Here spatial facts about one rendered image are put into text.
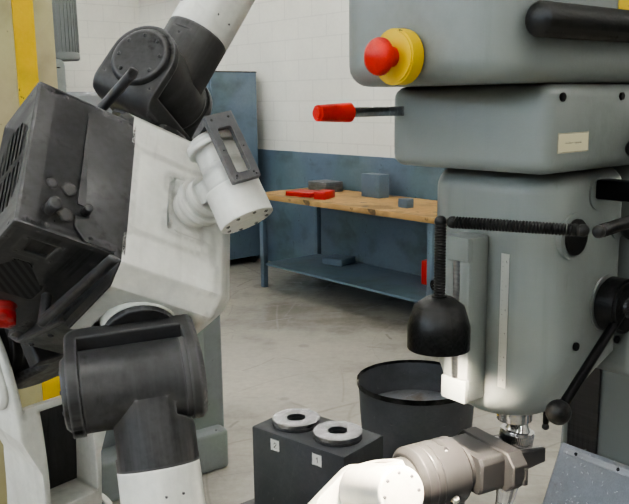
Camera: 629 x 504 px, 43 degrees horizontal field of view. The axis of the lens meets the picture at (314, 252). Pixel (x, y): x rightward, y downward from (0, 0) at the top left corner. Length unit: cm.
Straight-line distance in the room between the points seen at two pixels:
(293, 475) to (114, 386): 70
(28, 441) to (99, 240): 44
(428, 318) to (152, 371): 31
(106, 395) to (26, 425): 40
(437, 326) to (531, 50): 31
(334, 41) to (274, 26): 95
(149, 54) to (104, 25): 962
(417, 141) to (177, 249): 33
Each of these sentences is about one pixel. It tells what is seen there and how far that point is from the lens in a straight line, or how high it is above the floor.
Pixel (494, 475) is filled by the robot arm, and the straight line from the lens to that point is 111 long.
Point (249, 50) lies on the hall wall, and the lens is 884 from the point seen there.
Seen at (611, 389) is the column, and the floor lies 121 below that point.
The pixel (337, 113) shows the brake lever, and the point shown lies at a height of 170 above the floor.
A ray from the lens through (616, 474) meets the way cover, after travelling 155.
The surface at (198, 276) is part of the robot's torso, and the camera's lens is 97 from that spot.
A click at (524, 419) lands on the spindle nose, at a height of 129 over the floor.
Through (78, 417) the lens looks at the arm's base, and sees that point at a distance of 89.
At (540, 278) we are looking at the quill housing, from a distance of 100.
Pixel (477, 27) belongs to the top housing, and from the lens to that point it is 86.
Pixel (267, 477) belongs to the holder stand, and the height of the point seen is 102.
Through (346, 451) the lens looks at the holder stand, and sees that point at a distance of 145.
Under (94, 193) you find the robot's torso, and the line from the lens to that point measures 95.
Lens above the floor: 172
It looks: 11 degrees down
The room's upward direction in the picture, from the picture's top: 1 degrees counter-clockwise
